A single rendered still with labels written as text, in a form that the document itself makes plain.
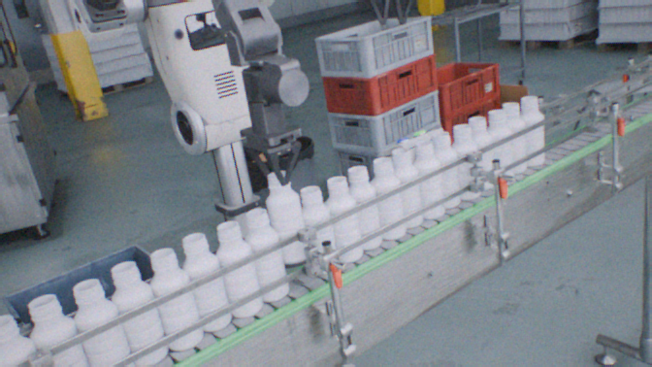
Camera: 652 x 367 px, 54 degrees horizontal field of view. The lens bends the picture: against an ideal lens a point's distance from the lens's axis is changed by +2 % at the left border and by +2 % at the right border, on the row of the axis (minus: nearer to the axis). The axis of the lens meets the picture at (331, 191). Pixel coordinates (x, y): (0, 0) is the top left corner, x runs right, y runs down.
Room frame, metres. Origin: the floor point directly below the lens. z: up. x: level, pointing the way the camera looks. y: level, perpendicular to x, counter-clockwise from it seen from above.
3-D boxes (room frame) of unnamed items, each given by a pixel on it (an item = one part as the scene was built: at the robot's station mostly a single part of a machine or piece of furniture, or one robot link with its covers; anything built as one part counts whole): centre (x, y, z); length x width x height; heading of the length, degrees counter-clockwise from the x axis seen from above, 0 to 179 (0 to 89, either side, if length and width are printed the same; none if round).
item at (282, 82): (1.01, 0.06, 1.41); 0.12 x 0.09 x 0.12; 35
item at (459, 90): (4.24, -0.93, 0.55); 0.61 x 0.41 x 0.22; 128
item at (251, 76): (1.03, 0.08, 1.38); 0.07 x 0.06 x 0.07; 35
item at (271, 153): (1.04, 0.08, 1.24); 0.07 x 0.07 x 0.09; 35
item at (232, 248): (0.97, 0.18, 1.08); 0.06 x 0.06 x 0.17
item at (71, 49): (8.31, 2.95, 0.55); 0.40 x 0.40 x 1.10; 35
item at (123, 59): (10.46, 3.35, 0.50); 1.24 x 1.03 x 1.00; 128
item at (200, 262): (0.94, 0.23, 1.08); 0.06 x 0.06 x 0.17
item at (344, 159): (3.75, -0.40, 0.33); 0.61 x 0.41 x 0.22; 131
